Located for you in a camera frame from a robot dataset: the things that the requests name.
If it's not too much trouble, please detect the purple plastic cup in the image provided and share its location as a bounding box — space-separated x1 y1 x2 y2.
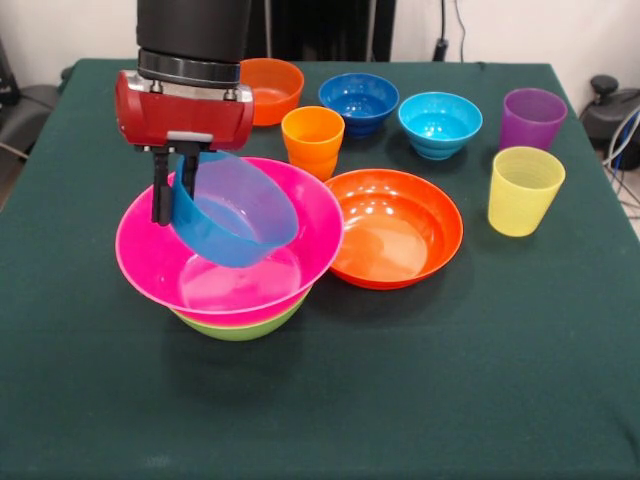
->
499 87 569 153

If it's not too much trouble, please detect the orange translucent bowl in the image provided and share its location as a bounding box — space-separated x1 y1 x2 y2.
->
239 57 305 127

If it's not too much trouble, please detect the green plastic bowl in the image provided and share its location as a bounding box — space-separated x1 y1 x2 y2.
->
169 287 314 343

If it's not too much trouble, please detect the dark green table cloth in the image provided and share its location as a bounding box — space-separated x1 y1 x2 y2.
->
0 58 640 480

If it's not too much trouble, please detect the black floor device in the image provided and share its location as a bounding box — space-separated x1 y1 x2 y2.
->
579 74 640 147

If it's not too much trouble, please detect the red-orange shallow bowl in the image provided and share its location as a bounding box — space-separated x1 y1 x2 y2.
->
324 168 465 290

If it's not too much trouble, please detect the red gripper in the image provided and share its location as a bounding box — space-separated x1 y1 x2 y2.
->
114 69 257 227

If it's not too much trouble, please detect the dark grey chair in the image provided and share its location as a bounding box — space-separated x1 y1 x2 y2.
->
0 83 60 151

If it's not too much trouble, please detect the black cable with plug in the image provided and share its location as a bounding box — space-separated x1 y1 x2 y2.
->
432 0 450 63

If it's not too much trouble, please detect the orange plastic cup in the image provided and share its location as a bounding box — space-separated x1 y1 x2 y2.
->
280 105 347 165
288 149 340 184

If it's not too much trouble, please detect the large pink plastic bowl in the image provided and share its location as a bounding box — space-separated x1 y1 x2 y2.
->
114 156 345 327

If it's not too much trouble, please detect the cyan ribbed bowl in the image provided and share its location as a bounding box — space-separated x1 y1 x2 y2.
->
397 91 484 162

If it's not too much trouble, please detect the dark blue ribbed bowl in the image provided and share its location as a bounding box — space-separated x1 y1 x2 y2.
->
318 72 401 139

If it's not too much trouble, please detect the yellow plastic cup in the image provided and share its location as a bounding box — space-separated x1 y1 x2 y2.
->
487 145 567 238

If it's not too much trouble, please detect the bundle of floor cables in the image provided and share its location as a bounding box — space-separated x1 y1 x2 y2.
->
602 108 640 221

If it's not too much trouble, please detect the light blue translucent bowl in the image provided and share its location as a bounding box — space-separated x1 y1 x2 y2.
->
172 151 302 270

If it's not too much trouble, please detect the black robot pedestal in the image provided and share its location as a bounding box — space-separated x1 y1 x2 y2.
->
247 0 397 63

